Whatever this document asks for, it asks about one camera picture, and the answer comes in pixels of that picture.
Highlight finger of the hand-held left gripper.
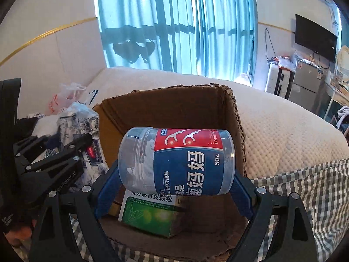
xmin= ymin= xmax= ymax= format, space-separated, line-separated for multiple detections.
xmin=26 ymin=134 xmax=93 ymax=200
xmin=14 ymin=136 xmax=59 ymax=164

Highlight person's left hand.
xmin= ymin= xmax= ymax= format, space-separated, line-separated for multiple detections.
xmin=3 ymin=220 xmax=35 ymax=249

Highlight white desk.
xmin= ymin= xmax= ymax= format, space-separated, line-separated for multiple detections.
xmin=324 ymin=68 xmax=349 ymax=126

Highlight white suitcase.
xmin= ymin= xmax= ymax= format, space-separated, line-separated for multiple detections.
xmin=264 ymin=64 xmax=295 ymax=99

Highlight black garment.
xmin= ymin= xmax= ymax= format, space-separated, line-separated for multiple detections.
xmin=17 ymin=116 xmax=44 ymax=137

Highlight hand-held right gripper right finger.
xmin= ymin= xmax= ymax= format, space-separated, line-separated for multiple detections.
xmin=226 ymin=171 xmax=318 ymax=262

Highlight black wall television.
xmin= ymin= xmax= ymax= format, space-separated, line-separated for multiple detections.
xmin=295 ymin=14 xmax=337 ymax=63

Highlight white textured bedspread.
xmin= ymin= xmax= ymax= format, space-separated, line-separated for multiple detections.
xmin=90 ymin=67 xmax=349 ymax=179

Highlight green medicine box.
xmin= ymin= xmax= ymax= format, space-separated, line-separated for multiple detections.
xmin=118 ymin=188 xmax=187 ymax=238

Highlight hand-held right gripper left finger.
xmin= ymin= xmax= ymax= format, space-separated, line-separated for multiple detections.
xmin=29 ymin=160 xmax=128 ymax=262

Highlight black wall cable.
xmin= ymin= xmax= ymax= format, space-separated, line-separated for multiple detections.
xmin=265 ymin=28 xmax=276 ymax=60

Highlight brown cardboard box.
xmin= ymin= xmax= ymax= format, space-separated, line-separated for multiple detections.
xmin=93 ymin=84 xmax=255 ymax=261

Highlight white red plastic bag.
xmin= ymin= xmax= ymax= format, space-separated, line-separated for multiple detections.
xmin=48 ymin=83 xmax=86 ymax=115

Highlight checked blanket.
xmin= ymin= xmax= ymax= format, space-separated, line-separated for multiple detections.
xmin=68 ymin=158 xmax=349 ymax=262

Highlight clear dental floss jar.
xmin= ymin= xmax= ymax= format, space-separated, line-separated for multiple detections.
xmin=118 ymin=127 xmax=235 ymax=196

